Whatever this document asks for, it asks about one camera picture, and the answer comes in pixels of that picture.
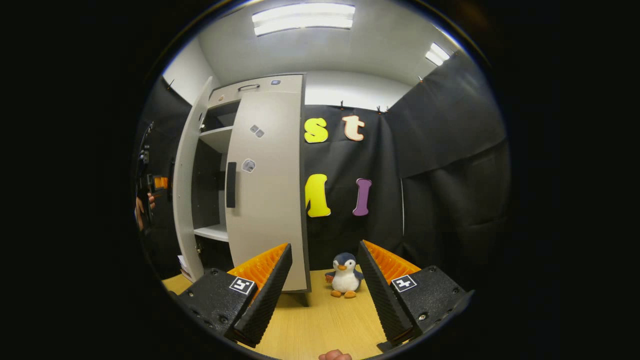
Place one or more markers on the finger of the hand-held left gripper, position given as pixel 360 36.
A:
pixel 161 183

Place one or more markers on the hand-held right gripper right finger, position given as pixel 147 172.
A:
pixel 382 295

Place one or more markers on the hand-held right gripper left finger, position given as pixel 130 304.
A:
pixel 265 297

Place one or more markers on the grey cabinet door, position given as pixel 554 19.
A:
pixel 185 200
pixel 270 200

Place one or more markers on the grey cabinet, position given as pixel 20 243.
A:
pixel 215 232

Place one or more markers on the grey cabinet drawer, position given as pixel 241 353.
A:
pixel 270 86

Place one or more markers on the penguin plush toy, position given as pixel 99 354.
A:
pixel 345 280

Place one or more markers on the black backdrop cloth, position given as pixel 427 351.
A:
pixel 450 210

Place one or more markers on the large ceiling light panel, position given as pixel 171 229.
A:
pixel 302 20

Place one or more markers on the small ceiling light panel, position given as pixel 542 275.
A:
pixel 437 54

